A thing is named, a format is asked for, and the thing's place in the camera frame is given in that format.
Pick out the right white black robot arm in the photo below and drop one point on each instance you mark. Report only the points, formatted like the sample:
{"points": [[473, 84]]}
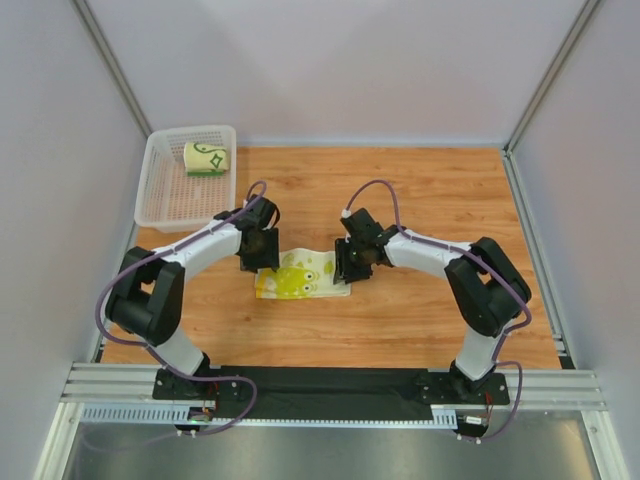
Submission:
{"points": [[488, 290]]}

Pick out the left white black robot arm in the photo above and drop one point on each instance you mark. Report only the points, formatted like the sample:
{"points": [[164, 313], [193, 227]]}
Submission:
{"points": [[146, 298]]}

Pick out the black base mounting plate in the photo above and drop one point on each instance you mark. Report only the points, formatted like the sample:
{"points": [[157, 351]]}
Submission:
{"points": [[316, 389]]}

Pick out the white cable duct strip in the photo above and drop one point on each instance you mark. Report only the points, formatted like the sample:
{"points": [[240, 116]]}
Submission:
{"points": [[425, 417]]}

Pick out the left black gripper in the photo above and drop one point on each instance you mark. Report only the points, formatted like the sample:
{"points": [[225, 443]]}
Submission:
{"points": [[261, 255]]}

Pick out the white yellow patterned towel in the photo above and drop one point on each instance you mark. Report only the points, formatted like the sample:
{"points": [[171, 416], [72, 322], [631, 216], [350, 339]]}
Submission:
{"points": [[302, 274]]}

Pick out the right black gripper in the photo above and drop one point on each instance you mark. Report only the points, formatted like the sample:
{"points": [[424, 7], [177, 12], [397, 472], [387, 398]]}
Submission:
{"points": [[347, 262]]}

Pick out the green patterned towel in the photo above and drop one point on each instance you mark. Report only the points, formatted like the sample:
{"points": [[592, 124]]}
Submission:
{"points": [[201, 159]]}

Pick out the white perforated plastic basket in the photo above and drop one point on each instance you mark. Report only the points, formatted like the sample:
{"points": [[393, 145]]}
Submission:
{"points": [[168, 198]]}

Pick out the aluminium frame rail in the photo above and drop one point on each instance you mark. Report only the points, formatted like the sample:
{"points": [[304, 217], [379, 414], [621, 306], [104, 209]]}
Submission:
{"points": [[542, 390]]}

